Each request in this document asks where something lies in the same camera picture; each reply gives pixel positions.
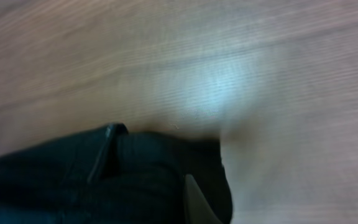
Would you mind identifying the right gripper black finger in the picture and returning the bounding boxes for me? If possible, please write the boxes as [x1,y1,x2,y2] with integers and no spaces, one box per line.
[183,174,223,224]

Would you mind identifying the black shorts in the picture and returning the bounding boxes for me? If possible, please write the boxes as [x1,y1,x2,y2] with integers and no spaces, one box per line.
[0,124,233,223]

